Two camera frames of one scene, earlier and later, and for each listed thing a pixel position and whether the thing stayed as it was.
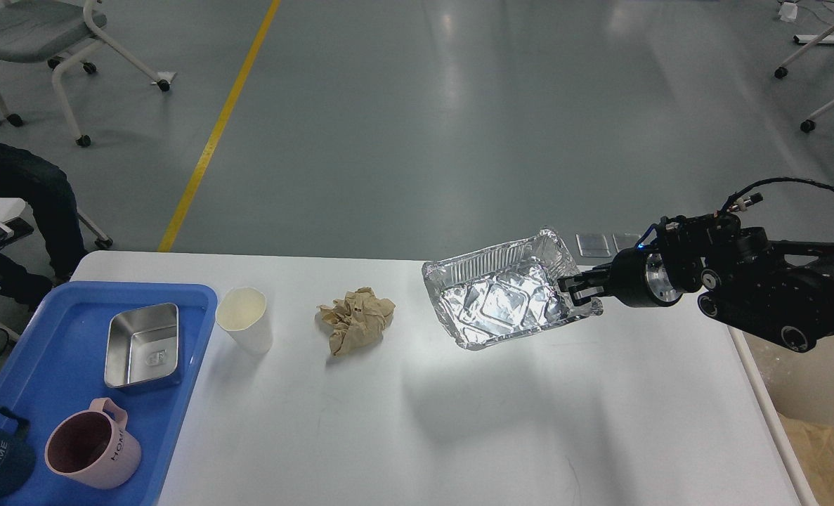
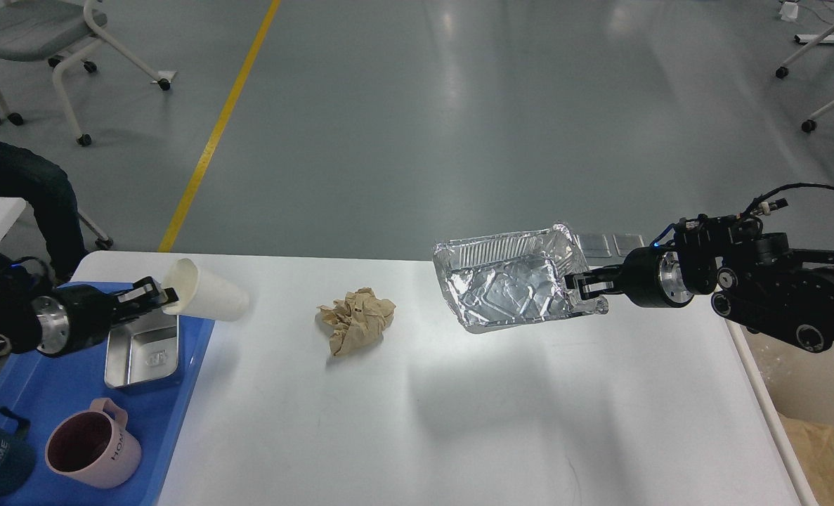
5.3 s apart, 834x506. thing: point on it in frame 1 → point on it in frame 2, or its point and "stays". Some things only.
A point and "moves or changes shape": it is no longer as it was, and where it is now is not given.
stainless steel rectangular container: [142, 344] stays
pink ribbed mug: [93, 448] stays
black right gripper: [641, 277] stays
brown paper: [358, 321] stays
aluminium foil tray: [492, 292] moves or changes shape
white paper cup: [241, 310] → [204, 295]
